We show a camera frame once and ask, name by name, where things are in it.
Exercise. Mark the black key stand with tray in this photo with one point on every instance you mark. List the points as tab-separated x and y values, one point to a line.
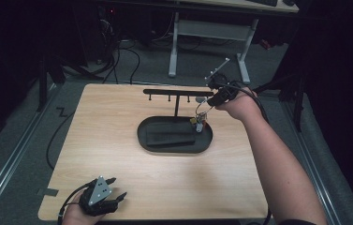
174	146

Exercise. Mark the desk with white legs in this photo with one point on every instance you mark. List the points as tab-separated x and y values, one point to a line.
210	29

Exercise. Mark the black keyboard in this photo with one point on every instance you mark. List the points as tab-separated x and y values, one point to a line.
263	2

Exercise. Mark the person's dark sleeve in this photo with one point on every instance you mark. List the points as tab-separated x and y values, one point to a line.
297	222

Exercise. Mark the bunch of keys with coloured tags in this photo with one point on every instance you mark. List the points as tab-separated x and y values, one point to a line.
199	120

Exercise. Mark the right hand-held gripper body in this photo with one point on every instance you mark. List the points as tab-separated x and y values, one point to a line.
222	84

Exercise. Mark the black computer tower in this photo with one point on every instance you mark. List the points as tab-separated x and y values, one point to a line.
106	28

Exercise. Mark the grey round table cap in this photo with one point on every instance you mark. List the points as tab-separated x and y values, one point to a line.
199	100

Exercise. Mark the person's right hand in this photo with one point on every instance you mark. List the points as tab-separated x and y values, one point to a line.
242	104

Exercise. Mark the black wallet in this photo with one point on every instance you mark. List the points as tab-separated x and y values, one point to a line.
171	134

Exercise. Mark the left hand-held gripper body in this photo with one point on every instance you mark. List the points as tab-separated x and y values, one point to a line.
100	195

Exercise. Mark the grey tape strip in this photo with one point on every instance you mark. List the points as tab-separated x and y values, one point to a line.
47	192

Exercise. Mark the metal floor rail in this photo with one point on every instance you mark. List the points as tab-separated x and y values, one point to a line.
324	190
7	167

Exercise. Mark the person's left hand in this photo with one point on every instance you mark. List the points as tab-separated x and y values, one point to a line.
76	215

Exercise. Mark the black metal stand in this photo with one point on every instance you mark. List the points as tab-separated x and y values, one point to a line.
42	84
297	100

